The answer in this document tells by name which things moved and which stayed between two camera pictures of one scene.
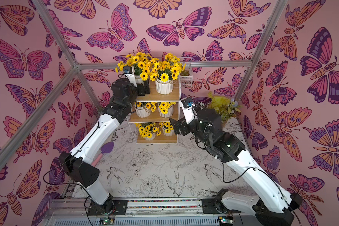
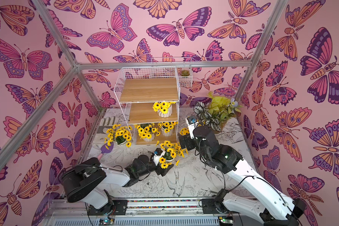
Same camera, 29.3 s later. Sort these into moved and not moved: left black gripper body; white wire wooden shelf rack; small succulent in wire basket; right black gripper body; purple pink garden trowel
Moved: right black gripper body; left black gripper body
Not moved: small succulent in wire basket; purple pink garden trowel; white wire wooden shelf rack
